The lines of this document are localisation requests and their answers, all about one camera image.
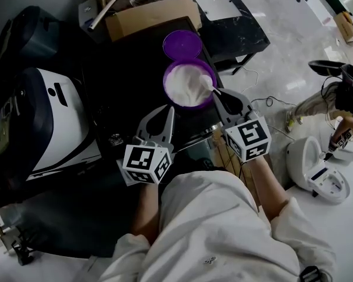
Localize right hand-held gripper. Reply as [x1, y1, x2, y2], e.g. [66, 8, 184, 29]
[212, 88, 273, 163]

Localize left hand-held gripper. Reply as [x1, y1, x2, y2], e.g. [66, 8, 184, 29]
[116, 104, 176, 187]

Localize white plastic spoon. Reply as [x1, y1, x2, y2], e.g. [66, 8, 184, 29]
[198, 74, 224, 96]

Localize white powder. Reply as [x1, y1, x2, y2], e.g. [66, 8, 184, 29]
[164, 63, 214, 107]

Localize person's right forearm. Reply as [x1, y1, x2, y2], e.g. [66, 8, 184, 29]
[246, 154, 292, 223]

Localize person's left forearm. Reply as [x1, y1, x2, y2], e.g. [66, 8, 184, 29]
[128, 182, 162, 244]

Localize purple plastic tub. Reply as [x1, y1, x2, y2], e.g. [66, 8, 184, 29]
[162, 58, 218, 110]

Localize black washing machine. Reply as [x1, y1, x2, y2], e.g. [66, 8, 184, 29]
[0, 15, 225, 260]

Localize person's black trousers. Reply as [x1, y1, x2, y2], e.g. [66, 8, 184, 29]
[173, 149, 226, 176]

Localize wooden slat board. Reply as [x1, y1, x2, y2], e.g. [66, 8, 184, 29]
[213, 132, 264, 214]

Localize purple round lid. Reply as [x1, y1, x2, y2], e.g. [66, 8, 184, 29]
[162, 30, 203, 61]

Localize white and navy appliance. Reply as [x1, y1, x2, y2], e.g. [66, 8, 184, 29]
[0, 66, 103, 185]

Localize large brown cardboard box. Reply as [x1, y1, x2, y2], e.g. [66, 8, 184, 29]
[98, 0, 203, 43]

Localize person's white shirt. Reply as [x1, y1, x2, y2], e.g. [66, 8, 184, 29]
[96, 169, 339, 282]

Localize white box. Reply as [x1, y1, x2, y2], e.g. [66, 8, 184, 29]
[331, 136, 353, 163]

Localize metal tube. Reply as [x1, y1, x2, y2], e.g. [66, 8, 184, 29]
[87, 0, 135, 33]

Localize small grey metal box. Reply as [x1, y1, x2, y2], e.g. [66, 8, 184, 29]
[77, 0, 100, 31]

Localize small cardboard box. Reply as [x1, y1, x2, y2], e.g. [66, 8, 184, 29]
[331, 9, 353, 46]

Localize dark grey appliance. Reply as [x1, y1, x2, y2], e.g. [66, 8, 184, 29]
[0, 5, 62, 68]

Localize black stand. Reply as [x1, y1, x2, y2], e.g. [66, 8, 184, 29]
[9, 226, 36, 266]

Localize white cable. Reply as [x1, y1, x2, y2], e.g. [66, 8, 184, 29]
[231, 65, 260, 94]

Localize black cable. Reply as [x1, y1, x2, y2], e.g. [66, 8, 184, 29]
[249, 95, 299, 109]

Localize black strap buckle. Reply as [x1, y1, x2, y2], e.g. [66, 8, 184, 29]
[298, 264, 324, 282]

